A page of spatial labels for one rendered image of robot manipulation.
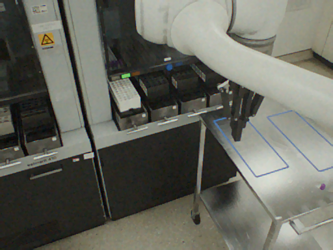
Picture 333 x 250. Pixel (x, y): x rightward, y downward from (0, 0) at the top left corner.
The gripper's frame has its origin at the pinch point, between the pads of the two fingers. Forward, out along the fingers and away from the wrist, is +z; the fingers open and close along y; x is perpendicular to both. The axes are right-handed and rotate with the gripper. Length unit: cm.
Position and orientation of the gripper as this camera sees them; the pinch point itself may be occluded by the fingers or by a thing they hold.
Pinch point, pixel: (237, 127)
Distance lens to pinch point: 86.2
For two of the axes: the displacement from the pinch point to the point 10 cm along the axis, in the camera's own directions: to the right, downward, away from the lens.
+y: 9.8, -1.2, 1.3
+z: 0.1, 7.6, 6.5
